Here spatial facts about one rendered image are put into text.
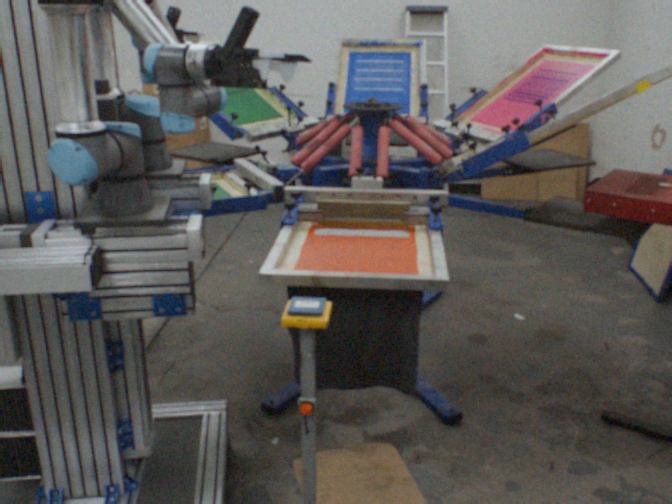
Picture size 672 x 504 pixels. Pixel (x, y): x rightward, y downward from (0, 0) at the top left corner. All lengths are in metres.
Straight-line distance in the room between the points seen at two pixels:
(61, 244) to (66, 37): 0.54
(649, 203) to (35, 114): 2.09
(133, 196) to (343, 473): 1.50
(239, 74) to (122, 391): 1.25
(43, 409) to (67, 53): 1.17
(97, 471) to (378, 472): 1.08
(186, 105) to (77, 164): 0.31
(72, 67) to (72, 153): 0.19
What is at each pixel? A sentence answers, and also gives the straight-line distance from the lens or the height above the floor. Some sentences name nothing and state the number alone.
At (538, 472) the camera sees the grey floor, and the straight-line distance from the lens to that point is 3.00.
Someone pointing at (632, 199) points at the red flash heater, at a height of 1.10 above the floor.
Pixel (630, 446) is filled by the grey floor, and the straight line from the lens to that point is 3.28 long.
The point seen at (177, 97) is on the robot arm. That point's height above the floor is 1.58.
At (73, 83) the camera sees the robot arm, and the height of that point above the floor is 1.60.
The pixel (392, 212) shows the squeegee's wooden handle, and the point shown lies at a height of 1.02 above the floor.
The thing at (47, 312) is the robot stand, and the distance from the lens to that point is 2.22.
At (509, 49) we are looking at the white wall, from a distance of 6.75.
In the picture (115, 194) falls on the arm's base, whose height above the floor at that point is 1.31.
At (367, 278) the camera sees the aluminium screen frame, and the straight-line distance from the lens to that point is 2.09.
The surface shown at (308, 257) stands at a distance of 2.35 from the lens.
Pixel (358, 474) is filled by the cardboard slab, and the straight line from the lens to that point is 2.85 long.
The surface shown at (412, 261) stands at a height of 0.96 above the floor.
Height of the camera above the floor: 1.78
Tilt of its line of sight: 20 degrees down
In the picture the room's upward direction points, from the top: straight up
